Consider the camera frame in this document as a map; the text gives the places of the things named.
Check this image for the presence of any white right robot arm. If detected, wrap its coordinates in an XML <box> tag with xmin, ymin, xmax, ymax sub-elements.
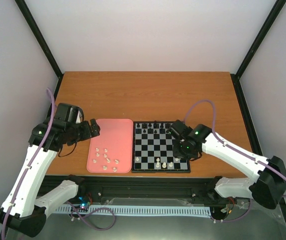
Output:
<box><xmin>167</xmin><ymin>120</ymin><xmax>286</xmax><ymax>210</ymax></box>

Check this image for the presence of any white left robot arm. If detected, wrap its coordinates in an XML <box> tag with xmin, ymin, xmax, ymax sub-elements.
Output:
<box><xmin>0</xmin><ymin>103</ymin><xmax>100</xmax><ymax>238</ymax></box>

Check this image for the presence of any black white chess board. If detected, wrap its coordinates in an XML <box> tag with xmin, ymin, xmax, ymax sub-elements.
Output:
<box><xmin>131</xmin><ymin>132</ymin><xmax>191</xmax><ymax>173</ymax></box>

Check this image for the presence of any row of black chess pieces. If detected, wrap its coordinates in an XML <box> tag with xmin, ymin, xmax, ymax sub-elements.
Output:
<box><xmin>133</xmin><ymin>121</ymin><xmax>174</xmax><ymax>134</ymax></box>

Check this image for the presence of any green circuit board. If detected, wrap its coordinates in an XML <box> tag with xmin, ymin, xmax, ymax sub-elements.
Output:
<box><xmin>79</xmin><ymin>202</ymin><xmax>91</xmax><ymax>210</ymax></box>

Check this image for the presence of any pink plastic tray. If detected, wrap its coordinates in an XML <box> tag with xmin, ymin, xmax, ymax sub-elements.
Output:
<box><xmin>86</xmin><ymin>119</ymin><xmax>134</xmax><ymax>174</ymax></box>

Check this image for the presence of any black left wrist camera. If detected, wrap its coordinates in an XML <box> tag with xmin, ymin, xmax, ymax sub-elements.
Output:
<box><xmin>54</xmin><ymin>103</ymin><xmax>85</xmax><ymax>124</ymax></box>

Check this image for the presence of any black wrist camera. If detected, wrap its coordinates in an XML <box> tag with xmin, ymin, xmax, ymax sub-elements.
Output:
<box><xmin>168</xmin><ymin>120</ymin><xmax>193</xmax><ymax>141</ymax></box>
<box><xmin>54</xmin><ymin>103</ymin><xmax>85</xmax><ymax>124</ymax></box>

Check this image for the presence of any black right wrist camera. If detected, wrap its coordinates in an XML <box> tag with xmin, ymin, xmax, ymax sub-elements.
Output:
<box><xmin>168</xmin><ymin>120</ymin><xmax>193</xmax><ymax>141</ymax></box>

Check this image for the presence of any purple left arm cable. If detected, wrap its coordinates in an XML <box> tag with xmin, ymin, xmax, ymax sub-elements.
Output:
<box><xmin>1</xmin><ymin>87</ymin><xmax>56</xmax><ymax>240</ymax></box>

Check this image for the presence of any light blue cable duct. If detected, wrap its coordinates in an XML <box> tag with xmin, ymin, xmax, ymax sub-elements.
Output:
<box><xmin>54</xmin><ymin>204</ymin><xmax>211</xmax><ymax>218</ymax></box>

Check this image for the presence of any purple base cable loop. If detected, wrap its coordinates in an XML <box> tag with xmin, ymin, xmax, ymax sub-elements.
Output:
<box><xmin>66</xmin><ymin>201</ymin><xmax>116</xmax><ymax>230</ymax></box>

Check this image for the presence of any black right frame post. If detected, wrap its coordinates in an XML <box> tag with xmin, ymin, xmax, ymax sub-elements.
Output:
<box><xmin>234</xmin><ymin>0</ymin><xmax>286</xmax><ymax>79</ymax></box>

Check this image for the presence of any black frame post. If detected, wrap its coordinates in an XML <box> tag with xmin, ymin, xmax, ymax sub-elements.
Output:
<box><xmin>234</xmin><ymin>0</ymin><xmax>286</xmax><ymax>79</ymax></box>
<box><xmin>14</xmin><ymin>0</ymin><xmax>64</xmax><ymax>78</ymax></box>

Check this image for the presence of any black left frame post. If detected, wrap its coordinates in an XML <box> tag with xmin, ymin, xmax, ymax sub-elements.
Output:
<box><xmin>14</xmin><ymin>0</ymin><xmax>64</xmax><ymax>78</ymax></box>

